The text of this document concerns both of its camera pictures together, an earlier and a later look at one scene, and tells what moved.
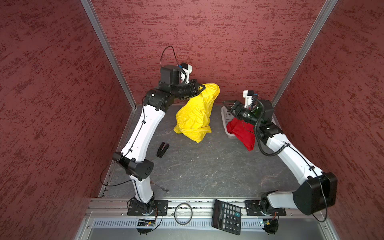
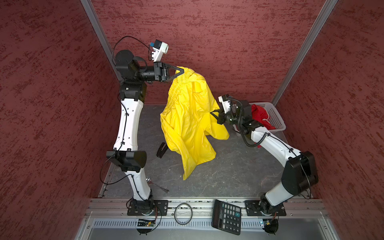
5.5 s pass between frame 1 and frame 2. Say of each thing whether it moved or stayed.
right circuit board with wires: stayed
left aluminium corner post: stayed
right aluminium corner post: stayed
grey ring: stayed
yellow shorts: moved
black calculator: stayed
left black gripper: moved
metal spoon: stayed
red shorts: moved
